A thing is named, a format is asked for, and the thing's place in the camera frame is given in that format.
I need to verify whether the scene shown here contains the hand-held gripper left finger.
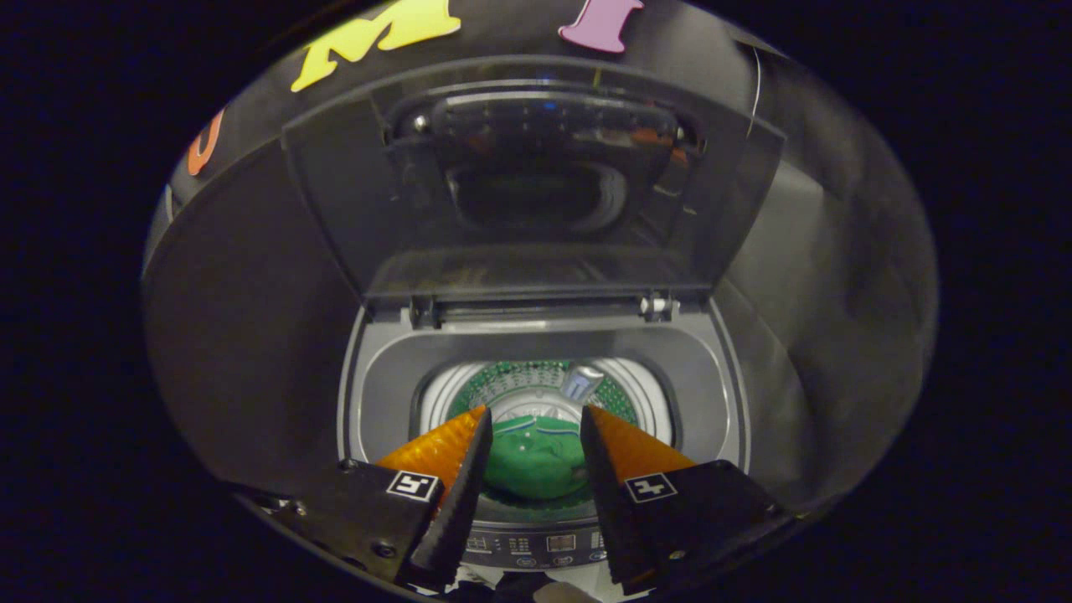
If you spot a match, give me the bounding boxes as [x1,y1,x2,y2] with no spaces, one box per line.
[289,406,495,589]

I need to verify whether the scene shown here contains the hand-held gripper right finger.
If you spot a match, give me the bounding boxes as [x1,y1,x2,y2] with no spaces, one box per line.
[580,406,788,595]

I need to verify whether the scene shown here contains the green polo shirt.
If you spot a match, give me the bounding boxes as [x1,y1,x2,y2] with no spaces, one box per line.
[484,415,591,502]

